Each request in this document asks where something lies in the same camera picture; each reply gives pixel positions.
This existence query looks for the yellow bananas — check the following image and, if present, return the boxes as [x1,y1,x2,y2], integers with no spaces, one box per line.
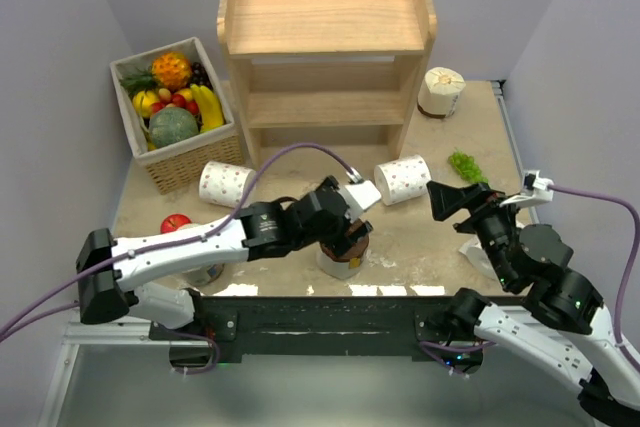
[190,84,225,133]

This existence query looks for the red apple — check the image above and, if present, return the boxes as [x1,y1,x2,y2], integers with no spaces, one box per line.
[160,213,192,234]

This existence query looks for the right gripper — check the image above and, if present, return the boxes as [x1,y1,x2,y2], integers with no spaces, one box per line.
[424,178,526,287]

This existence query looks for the green grape bunch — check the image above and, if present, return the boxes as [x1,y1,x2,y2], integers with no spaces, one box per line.
[448,150,488,184]

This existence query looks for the dark grape bunch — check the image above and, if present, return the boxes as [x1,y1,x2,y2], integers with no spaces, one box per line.
[191,62,213,89]

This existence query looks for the wooden three-tier shelf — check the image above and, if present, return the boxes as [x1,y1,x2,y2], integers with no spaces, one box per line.
[217,0,437,164]

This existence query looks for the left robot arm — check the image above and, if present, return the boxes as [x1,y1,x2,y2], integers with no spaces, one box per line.
[76,176,381,339]

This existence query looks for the dotted paper roll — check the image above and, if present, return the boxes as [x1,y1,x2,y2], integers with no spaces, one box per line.
[198,161,256,208]
[374,155,431,206]
[455,217,524,286]

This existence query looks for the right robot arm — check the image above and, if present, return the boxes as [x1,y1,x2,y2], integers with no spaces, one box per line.
[427,171,639,426]

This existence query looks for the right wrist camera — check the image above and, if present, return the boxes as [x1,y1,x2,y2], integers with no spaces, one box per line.
[500,170,554,209]

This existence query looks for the wicker basket with liner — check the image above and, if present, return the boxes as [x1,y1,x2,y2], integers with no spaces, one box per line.
[110,37,244,194]

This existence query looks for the orange pineapple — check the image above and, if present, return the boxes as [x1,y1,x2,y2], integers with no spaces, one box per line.
[151,51,192,91]

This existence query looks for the green melon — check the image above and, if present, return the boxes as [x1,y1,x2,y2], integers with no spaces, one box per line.
[148,107,199,149]

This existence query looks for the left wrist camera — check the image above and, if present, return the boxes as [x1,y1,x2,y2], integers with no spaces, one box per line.
[339,168,382,221]

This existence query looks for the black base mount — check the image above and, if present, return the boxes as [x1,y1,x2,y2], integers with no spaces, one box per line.
[149,296,475,367]

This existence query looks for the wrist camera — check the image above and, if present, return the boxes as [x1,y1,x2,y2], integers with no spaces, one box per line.
[500,170,554,209]
[339,168,382,221]

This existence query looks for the paper roll cartoon label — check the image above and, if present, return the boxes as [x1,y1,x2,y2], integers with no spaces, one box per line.
[316,235,370,280]

